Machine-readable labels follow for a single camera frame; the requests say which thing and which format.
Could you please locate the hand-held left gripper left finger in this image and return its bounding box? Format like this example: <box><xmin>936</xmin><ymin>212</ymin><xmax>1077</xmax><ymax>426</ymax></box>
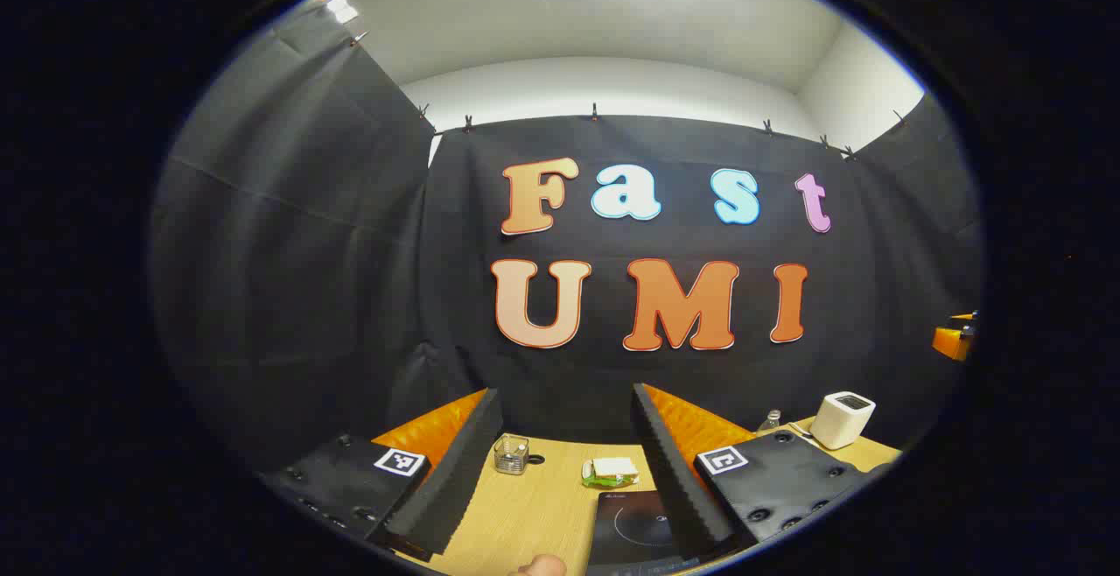
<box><xmin>261</xmin><ymin>389</ymin><xmax>505</xmax><ymax>562</ymax></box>

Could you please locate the green wrapped sandwich packet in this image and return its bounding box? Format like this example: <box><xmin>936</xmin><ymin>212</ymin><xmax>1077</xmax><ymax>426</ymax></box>
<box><xmin>581</xmin><ymin>457</ymin><xmax>641</xmax><ymax>489</ymax></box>

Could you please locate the small clear glass container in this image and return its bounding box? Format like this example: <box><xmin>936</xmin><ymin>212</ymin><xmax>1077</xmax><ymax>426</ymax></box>
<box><xmin>493</xmin><ymin>434</ymin><xmax>530</xmax><ymax>475</ymax></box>

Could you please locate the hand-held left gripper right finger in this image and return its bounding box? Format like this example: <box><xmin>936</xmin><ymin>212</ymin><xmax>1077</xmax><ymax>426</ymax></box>
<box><xmin>632</xmin><ymin>383</ymin><xmax>892</xmax><ymax>561</ymax></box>

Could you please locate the white toaster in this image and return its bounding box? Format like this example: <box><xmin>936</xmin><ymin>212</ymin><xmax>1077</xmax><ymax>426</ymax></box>
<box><xmin>809</xmin><ymin>390</ymin><xmax>877</xmax><ymax>451</ymax></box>

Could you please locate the row of black cloth clips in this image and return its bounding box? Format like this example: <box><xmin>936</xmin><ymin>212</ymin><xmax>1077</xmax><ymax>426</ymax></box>
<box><xmin>350</xmin><ymin>29</ymin><xmax>911</xmax><ymax>162</ymax></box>

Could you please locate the black backdrop cloth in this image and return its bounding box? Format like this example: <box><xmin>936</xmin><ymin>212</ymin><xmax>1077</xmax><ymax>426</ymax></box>
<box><xmin>150</xmin><ymin>3</ymin><xmax>988</xmax><ymax>476</ymax></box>

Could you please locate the black induction cooktop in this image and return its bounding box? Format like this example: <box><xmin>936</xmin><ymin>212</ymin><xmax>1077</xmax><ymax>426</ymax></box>
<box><xmin>584</xmin><ymin>490</ymin><xmax>692</xmax><ymax>575</ymax></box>

